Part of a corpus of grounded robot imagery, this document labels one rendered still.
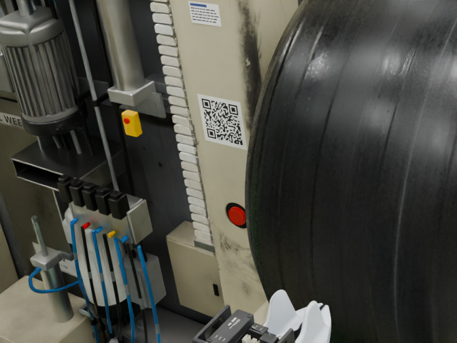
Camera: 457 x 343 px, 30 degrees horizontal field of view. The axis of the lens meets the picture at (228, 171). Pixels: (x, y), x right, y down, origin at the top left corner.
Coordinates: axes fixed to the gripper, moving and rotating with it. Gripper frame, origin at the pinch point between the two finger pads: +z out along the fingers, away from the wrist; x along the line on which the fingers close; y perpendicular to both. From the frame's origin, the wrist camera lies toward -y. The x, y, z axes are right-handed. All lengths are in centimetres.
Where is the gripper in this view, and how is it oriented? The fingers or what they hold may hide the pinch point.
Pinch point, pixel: (318, 320)
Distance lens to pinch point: 84.7
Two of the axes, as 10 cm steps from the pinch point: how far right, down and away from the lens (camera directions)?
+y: -1.4, -8.5, -5.0
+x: -8.0, -2.1, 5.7
